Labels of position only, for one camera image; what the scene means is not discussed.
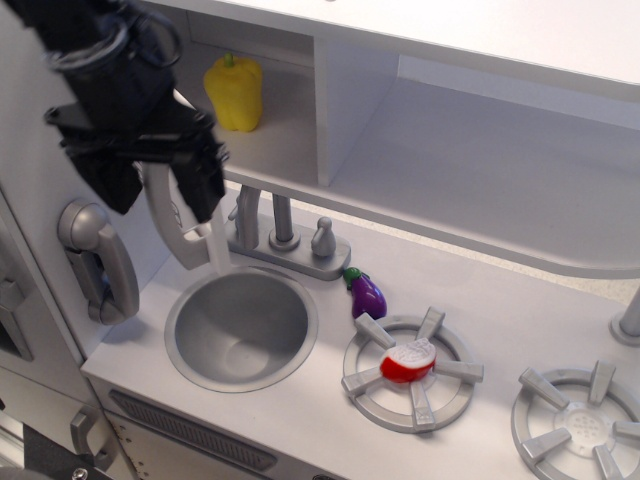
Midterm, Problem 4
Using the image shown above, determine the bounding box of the grey stove burner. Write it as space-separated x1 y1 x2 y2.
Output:
511 361 639 479
341 307 484 434

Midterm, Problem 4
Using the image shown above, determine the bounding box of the grey left stove burner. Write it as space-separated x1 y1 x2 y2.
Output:
341 307 484 434

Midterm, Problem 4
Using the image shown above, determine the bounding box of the red white toy food slice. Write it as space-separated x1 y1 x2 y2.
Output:
379 338 437 384

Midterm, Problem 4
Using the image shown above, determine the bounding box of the grey toy faucet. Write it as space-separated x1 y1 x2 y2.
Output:
225 185 351 281

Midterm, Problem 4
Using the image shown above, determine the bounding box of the grey support pole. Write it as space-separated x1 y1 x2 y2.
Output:
609 290 640 347

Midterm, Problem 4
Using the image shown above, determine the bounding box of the yellow toy bell pepper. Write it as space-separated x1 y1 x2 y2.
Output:
203 52 263 132

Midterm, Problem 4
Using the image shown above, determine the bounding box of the grey oven door handle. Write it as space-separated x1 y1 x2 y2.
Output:
69 406 117 472

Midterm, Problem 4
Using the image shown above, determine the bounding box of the grey right stove burner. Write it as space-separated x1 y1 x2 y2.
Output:
511 361 639 479

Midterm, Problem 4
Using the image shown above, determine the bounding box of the white microwave door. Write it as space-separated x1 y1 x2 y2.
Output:
64 0 231 275

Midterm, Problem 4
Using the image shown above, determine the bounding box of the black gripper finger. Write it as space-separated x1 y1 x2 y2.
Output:
70 150 142 215
172 144 225 223

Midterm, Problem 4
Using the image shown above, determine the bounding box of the round metal sink bowl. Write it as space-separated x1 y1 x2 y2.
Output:
164 267 319 393

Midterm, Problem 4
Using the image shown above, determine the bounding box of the grey fridge door handle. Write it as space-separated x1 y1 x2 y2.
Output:
1 279 25 322

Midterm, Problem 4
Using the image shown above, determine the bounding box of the white upper shelf cabinet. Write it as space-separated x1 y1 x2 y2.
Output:
149 1 639 279

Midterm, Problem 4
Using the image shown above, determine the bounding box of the purple toy eggplant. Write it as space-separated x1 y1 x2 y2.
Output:
342 267 387 320

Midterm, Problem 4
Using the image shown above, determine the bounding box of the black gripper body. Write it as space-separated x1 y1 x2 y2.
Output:
45 47 213 149

